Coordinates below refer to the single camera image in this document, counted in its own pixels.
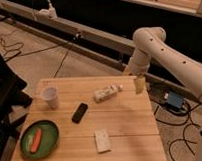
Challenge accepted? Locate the grey metal rail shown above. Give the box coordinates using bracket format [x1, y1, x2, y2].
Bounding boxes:
[0, 0, 202, 110]

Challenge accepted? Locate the black chair frame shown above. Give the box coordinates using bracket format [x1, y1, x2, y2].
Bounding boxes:
[0, 53, 32, 160]

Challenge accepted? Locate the green plate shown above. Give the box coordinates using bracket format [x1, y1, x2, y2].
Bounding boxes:
[20, 120, 59, 160]

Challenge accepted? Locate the orange carrot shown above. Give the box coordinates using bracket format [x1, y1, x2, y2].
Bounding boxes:
[30, 128, 42, 153]

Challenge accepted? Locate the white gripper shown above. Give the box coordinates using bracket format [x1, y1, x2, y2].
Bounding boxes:
[128, 49, 150, 94]

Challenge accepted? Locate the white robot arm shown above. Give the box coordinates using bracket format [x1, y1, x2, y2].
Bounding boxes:
[128, 27, 202, 161]

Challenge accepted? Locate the white object on rail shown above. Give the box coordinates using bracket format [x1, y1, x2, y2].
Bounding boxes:
[37, 1, 57, 19]

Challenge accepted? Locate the blue power box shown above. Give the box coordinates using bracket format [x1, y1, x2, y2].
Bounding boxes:
[164, 92, 183, 109]

